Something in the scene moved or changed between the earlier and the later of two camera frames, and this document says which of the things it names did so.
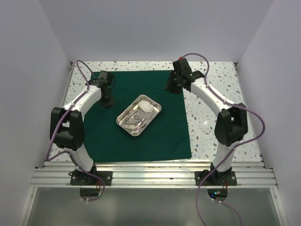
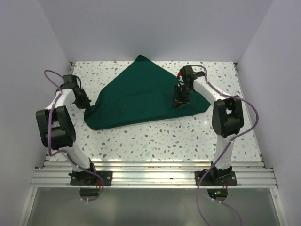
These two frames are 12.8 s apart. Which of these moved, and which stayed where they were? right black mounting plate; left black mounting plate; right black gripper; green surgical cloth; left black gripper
Moved: right black gripper; left black gripper; green surgical cloth
Stayed: left black mounting plate; right black mounting plate
